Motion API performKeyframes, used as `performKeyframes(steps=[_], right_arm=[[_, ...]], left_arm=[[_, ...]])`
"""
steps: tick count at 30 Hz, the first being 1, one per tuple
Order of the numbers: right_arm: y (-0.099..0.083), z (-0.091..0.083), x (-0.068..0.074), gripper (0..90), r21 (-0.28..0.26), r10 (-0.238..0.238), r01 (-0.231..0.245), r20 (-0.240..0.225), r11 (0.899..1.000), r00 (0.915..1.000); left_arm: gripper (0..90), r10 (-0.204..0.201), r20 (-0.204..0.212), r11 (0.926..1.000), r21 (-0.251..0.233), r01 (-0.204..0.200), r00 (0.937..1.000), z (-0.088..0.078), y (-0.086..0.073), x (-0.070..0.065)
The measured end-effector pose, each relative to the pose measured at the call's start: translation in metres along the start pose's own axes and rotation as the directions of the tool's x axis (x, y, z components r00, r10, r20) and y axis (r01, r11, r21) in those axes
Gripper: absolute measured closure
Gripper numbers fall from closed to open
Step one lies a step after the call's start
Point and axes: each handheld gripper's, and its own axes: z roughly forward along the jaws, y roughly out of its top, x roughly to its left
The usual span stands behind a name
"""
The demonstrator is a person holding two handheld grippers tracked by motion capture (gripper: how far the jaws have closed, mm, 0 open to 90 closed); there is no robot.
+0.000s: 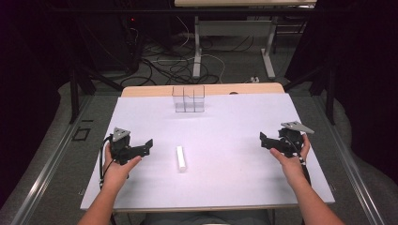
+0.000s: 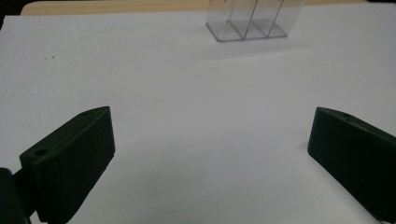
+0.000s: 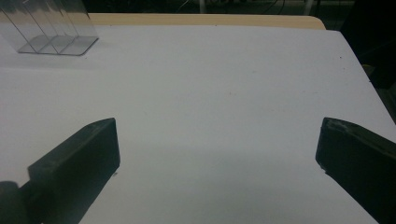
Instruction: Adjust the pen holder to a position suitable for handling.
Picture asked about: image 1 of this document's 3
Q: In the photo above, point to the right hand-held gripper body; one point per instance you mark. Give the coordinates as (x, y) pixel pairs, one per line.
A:
(291, 140)

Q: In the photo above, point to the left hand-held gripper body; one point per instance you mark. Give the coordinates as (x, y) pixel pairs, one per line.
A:
(120, 146)

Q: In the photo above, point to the person's right hand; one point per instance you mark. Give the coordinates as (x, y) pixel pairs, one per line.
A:
(292, 165)

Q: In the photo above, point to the person's left hand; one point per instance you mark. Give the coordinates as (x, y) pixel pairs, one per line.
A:
(117, 172)

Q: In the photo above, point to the white rectangular bar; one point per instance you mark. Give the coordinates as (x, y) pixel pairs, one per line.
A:
(181, 158)

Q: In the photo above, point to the white table cover sheet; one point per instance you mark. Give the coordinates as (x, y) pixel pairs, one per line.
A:
(203, 140)

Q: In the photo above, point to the white power strip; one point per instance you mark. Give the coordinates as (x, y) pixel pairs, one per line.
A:
(255, 79)

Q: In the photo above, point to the clear acrylic compartment box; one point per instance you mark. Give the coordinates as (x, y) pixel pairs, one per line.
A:
(188, 98)

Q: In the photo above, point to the person's grey trousers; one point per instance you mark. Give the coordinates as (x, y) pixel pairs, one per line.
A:
(206, 218)

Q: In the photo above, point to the black computer tower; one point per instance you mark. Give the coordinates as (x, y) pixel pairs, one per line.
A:
(131, 40)

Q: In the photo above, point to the white desk with metal legs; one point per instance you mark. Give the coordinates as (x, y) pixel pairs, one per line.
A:
(234, 28)

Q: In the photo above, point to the metal floor rail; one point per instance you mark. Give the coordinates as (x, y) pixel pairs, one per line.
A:
(350, 162)
(47, 162)

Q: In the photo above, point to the black metal stand frame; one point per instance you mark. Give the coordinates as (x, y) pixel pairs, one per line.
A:
(78, 84)
(325, 84)

